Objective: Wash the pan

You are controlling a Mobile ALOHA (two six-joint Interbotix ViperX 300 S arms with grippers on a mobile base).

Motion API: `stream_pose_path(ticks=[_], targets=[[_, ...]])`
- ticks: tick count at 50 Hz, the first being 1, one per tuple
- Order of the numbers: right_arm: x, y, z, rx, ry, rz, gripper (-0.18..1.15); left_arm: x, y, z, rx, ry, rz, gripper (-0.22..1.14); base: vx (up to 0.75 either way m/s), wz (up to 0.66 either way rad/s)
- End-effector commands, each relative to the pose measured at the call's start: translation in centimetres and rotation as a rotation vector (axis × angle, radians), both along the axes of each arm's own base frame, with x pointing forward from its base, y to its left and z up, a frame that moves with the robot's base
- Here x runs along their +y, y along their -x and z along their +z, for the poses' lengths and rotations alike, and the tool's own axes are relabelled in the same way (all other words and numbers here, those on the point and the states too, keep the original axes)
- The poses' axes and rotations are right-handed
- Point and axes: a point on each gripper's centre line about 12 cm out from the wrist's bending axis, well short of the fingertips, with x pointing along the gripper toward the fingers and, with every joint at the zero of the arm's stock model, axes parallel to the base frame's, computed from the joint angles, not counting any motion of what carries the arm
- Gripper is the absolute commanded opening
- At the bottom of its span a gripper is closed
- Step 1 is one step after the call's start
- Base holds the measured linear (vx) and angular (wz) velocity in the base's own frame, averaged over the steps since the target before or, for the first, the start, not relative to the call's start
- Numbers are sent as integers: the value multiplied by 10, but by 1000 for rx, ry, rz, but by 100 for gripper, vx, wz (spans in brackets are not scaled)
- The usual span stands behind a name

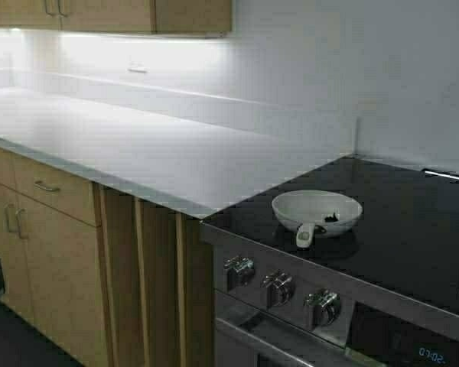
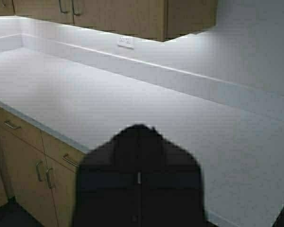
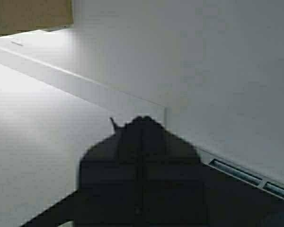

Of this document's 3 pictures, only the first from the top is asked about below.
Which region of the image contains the white frying pan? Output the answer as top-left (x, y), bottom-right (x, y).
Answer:
top-left (272, 190), bottom-right (363, 248)

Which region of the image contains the left chrome stove knob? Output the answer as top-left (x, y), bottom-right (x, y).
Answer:
top-left (223, 255), bottom-right (256, 291)

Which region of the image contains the chrome stove knob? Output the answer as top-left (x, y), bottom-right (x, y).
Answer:
top-left (223, 255), bottom-right (256, 291)
top-left (303, 289), bottom-right (341, 330)
top-left (261, 270), bottom-right (295, 310)

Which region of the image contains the middle chrome stove knob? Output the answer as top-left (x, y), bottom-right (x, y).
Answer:
top-left (261, 270), bottom-right (295, 310)

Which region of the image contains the wooden base cabinet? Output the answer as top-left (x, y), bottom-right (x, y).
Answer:
top-left (0, 146), bottom-right (215, 366)

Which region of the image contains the right chrome stove knob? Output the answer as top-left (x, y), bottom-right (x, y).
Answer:
top-left (303, 289), bottom-right (341, 330)

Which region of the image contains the black glass stove range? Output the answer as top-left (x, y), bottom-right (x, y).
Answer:
top-left (201, 157), bottom-right (459, 366)

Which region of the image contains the wooden upper cabinet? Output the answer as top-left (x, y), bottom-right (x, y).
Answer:
top-left (0, 0), bottom-right (233, 36)

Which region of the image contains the chrome drawer handle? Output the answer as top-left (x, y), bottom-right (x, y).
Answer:
top-left (34, 180), bottom-right (60, 193)

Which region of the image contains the right chrome door handle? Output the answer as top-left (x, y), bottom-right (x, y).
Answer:
top-left (15, 208), bottom-right (28, 239)

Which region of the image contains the chrome door handle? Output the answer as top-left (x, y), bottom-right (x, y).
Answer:
top-left (4, 203), bottom-right (16, 233)
top-left (15, 208), bottom-right (28, 239)

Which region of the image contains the left chrome door handle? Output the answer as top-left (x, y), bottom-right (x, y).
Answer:
top-left (4, 203), bottom-right (16, 233)

